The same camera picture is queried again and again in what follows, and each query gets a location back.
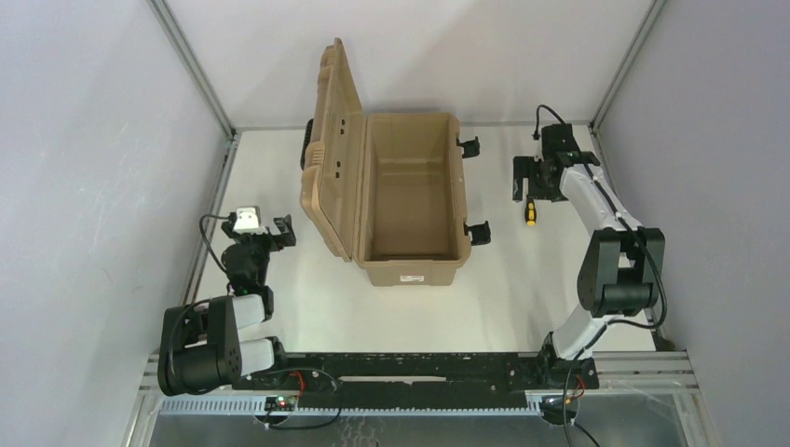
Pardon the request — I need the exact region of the black yellow screwdriver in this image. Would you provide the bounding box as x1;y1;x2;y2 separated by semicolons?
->
524;196;537;226

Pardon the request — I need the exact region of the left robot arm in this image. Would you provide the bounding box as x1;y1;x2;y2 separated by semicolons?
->
157;210;296;396

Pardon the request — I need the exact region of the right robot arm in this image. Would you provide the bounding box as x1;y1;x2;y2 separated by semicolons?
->
512;151;668;367

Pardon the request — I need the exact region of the tan plastic toolbox bin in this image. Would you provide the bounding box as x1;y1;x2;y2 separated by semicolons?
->
300;39;472;287

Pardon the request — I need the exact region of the black toolbox latch rear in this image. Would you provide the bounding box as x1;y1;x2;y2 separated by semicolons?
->
456;136;481;159

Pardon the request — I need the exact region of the black toolbox latch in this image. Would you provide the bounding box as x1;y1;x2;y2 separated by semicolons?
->
464;221;492;247
456;136;481;159

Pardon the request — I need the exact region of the black toolbox latch front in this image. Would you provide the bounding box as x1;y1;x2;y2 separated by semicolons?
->
464;221;492;247

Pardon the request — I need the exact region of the small circuit board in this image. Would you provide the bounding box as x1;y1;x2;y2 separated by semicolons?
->
265;396;298;413

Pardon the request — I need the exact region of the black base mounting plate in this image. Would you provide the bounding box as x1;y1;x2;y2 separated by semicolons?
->
232;352;600;412

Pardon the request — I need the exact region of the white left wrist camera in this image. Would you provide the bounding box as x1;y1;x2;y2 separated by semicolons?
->
232;206;263;234

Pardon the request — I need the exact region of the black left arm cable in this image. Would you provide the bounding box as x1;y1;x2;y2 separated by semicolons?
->
198;213;238;291

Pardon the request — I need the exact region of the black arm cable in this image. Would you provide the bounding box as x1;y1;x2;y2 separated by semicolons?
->
532;104;669;447
198;213;238;291

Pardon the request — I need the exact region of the aluminium frame rail right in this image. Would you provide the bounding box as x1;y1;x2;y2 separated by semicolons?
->
589;0;668;134

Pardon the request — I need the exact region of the aluminium frame rail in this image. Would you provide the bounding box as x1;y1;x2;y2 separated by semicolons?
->
589;0;668;134
147;0;242;304

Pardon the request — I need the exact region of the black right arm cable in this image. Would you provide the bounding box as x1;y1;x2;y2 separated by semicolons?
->
532;104;669;447

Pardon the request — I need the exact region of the black toolbox carry handle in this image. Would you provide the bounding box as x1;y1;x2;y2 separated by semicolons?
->
300;118;314;170

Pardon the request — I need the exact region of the aluminium frame rail left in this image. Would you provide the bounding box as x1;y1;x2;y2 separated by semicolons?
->
147;0;242;304

